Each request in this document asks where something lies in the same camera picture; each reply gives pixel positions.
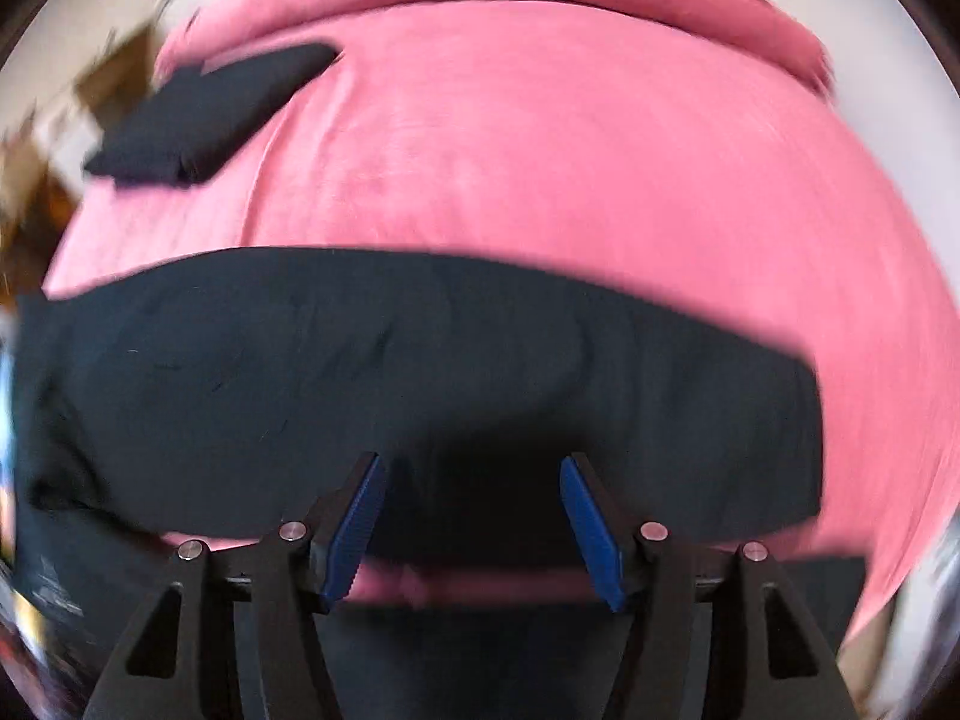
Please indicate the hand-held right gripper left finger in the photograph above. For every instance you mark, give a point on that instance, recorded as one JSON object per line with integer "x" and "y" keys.
{"x": 356, "y": 532}

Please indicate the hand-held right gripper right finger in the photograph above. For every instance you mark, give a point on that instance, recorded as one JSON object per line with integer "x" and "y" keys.
{"x": 592, "y": 532}

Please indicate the black pants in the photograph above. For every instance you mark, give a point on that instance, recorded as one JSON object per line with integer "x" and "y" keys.
{"x": 300, "y": 375}
{"x": 210, "y": 112}

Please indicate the folded black pants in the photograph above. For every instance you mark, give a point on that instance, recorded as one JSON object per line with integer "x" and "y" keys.
{"x": 210, "y": 112}

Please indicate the dark cloth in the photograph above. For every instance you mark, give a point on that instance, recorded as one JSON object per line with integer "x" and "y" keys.
{"x": 67, "y": 562}

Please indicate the pink fleece bed sheet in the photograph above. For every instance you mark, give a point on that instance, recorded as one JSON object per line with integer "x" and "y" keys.
{"x": 562, "y": 165}

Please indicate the wooden desk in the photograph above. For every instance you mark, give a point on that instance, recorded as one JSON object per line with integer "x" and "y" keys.
{"x": 120, "y": 71}

